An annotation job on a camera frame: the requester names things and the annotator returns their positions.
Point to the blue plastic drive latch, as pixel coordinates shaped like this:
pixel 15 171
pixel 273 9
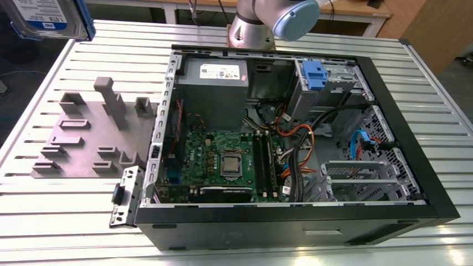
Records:
pixel 312 69

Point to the white desk frame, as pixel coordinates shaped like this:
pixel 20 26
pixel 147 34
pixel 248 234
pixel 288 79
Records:
pixel 168 14

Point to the silver CPU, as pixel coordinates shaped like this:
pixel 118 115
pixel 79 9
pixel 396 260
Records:
pixel 232 166

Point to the black table corner cap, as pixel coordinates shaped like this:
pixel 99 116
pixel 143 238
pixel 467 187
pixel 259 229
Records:
pixel 404 42

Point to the grey parts rack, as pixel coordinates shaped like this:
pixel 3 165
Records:
pixel 92 138

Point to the silver disk bay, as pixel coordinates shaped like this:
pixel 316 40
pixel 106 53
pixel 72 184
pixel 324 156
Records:
pixel 361 181

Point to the black open PC case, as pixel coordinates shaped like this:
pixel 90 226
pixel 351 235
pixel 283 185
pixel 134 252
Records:
pixel 259 230

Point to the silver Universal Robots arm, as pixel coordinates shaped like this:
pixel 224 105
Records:
pixel 251 30

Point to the grey power supply unit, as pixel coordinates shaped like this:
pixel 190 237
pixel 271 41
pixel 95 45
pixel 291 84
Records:
pixel 215 105

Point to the silver hinged slot latch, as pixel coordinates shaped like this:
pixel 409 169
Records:
pixel 130 194

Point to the hard disk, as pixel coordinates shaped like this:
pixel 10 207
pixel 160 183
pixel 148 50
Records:
pixel 48 16

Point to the black CPU socket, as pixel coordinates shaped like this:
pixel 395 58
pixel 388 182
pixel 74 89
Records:
pixel 232 152

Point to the office chair base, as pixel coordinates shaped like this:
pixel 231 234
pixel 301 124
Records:
pixel 467 54

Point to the black RAM slot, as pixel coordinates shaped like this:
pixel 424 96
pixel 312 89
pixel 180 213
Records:
pixel 261 163
pixel 272 166

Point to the green motherboard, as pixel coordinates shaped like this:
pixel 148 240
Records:
pixel 199 166

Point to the wooden cabinet panel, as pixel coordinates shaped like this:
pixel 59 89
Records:
pixel 436 27

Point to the black graphics card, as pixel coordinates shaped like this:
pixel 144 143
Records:
pixel 222 194

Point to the black round knob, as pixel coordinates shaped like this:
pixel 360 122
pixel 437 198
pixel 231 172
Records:
pixel 118 194

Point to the silver optical drive bay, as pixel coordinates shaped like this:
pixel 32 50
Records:
pixel 307 102

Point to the wooden desk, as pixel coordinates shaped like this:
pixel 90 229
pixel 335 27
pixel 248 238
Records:
pixel 355 11

